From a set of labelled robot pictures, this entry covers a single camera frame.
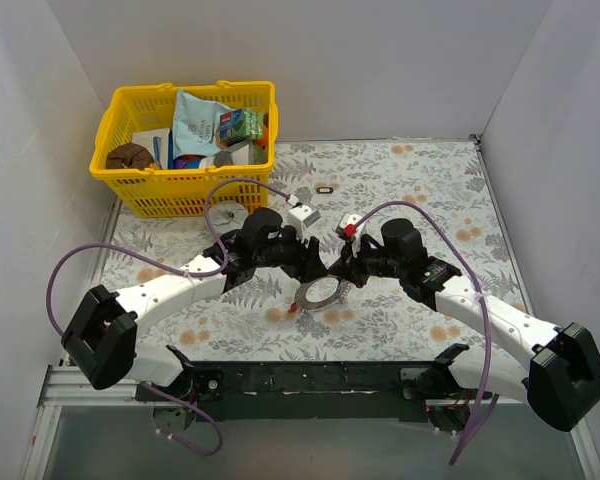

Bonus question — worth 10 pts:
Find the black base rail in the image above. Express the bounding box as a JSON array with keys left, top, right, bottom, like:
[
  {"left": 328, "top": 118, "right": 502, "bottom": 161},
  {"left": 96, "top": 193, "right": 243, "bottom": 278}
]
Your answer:
[{"left": 135, "top": 344, "right": 477, "bottom": 422}]

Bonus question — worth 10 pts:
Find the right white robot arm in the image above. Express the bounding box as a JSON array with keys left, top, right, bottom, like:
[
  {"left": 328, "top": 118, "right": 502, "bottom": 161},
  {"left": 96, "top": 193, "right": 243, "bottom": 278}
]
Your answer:
[{"left": 329, "top": 214, "right": 600, "bottom": 432}]

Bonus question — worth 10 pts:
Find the wrist white camera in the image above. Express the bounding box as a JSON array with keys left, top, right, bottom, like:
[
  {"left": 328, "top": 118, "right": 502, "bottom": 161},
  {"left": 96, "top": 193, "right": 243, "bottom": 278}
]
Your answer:
[
  {"left": 287, "top": 204, "right": 320, "bottom": 239},
  {"left": 335, "top": 214, "right": 366, "bottom": 247}
]

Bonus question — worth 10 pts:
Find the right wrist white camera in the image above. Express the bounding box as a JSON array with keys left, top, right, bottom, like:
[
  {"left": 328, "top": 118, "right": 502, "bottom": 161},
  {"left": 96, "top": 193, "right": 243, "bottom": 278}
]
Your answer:
[{"left": 335, "top": 214, "right": 366, "bottom": 247}]

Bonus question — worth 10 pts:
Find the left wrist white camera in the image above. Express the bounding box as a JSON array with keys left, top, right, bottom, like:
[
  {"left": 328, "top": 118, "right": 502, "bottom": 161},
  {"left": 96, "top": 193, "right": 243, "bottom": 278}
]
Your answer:
[{"left": 287, "top": 204, "right": 320, "bottom": 239}]

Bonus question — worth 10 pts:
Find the blue green carton box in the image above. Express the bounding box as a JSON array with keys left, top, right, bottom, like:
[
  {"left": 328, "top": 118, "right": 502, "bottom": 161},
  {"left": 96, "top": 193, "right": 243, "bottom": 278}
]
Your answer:
[{"left": 217, "top": 107, "right": 264, "bottom": 145}]

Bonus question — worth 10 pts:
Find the brown round pouch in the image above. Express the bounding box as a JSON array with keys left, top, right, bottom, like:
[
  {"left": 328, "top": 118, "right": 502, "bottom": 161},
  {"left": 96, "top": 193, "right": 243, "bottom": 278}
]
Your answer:
[{"left": 105, "top": 143, "right": 154, "bottom": 170}]

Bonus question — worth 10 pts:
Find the orange item in basket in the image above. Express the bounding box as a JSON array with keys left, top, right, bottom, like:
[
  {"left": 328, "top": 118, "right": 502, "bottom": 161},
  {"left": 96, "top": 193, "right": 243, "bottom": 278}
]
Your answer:
[{"left": 254, "top": 124, "right": 269, "bottom": 148}]

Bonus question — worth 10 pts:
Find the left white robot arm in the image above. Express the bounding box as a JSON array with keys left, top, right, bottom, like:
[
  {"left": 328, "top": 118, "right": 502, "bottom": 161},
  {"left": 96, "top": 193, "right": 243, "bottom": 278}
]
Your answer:
[{"left": 61, "top": 204, "right": 327, "bottom": 400}]

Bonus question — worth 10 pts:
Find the yellow plastic basket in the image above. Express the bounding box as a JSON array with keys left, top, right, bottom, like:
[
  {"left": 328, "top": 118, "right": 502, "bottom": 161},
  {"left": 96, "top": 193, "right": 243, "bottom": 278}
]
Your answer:
[{"left": 89, "top": 80, "right": 278, "bottom": 218}]

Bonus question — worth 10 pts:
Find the light blue chips bag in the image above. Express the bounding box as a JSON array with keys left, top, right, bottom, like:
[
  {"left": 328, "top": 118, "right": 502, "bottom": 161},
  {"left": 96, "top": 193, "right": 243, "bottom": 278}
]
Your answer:
[{"left": 172, "top": 89, "right": 232, "bottom": 157}]

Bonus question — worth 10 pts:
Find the silver disc keyring organiser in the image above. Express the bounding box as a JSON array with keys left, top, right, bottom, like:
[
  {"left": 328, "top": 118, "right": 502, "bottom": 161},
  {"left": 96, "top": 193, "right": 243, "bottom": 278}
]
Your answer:
[{"left": 293, "top": 275, "right": 352, "bottom": 312}]

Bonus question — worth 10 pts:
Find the white blue paper box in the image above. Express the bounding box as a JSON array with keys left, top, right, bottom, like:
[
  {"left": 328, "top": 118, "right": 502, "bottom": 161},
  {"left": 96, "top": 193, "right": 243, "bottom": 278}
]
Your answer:
[{"left": 131, "top": 128, "right": 173, "bottom": 169}]

